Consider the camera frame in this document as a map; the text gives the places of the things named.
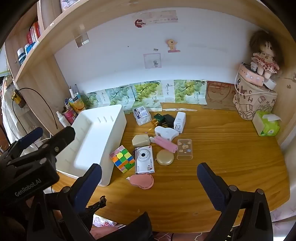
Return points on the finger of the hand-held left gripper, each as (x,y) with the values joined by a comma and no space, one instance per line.
(64,136)
(30,139)

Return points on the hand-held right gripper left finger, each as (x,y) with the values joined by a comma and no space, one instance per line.
(89,185)

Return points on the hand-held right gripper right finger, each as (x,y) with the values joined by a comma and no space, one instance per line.
(210,185)

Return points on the white plastic storage bin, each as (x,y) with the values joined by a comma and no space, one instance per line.
(92,139)

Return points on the colourful puzzle cube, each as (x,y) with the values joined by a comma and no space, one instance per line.
(122,158)

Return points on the clear printed phone case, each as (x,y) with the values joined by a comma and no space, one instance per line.
(185,149)

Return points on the pink teardrop pouch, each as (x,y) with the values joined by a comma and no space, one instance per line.
(142,180)

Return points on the gold round compact mirror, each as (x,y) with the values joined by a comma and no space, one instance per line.
(165,157)

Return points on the white compact camera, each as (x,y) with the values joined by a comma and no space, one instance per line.
(144,160)

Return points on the pink folding comb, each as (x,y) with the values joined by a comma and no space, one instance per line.
(165,143)

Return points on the beige small box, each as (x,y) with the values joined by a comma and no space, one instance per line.
(141,140)

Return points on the white plastic handheld gadget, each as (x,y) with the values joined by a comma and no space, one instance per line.
(165,132)

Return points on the white wall charger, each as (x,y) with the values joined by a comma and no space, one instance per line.
(179,122)

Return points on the clear cotton swab box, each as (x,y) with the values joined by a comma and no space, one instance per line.
(142,115)

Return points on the green perfume bottle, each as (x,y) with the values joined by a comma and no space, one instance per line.
(158,119)

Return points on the white spray bottle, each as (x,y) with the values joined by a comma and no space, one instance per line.
(62,118)

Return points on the pink can pen holder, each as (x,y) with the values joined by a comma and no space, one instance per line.
(69,115)

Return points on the orange snack pouch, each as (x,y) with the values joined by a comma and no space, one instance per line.
(77,104)

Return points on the white plastic bag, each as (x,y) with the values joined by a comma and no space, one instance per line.
(104,222)

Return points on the yellow clip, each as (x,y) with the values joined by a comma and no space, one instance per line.
(17,97)

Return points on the white tube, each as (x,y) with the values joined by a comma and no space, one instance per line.
(71,92)

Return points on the grape print paper panel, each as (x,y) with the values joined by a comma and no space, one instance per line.
(92,99)
(119,93)
(146,90)
(188,89)

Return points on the wooden desk hutch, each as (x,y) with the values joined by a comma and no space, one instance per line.
(41,81)

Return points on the black zip jacket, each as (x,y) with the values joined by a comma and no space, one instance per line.
(131,228)

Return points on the black power adapter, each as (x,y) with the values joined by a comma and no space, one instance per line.
(169,120)

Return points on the white paper strip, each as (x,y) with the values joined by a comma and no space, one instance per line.
(179,109)

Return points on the green tissue pack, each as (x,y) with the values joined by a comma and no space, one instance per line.
(266,124)

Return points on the brown printed cardboard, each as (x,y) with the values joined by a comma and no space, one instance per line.
(217,97)

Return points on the letter print fabric bag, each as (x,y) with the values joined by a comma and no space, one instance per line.
(252,102)

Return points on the red books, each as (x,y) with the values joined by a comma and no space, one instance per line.
(34,31)

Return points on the pink round tin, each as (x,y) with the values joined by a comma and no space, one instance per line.
(251,75)

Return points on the small white charger block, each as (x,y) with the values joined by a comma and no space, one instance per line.
(270,83)

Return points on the brown-haired rag doll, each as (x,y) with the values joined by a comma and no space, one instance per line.
(263,53)

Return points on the pale patterned tape strip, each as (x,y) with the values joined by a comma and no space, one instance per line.
(157,17)

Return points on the bear wall sticker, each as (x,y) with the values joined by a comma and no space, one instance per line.
(172,45)

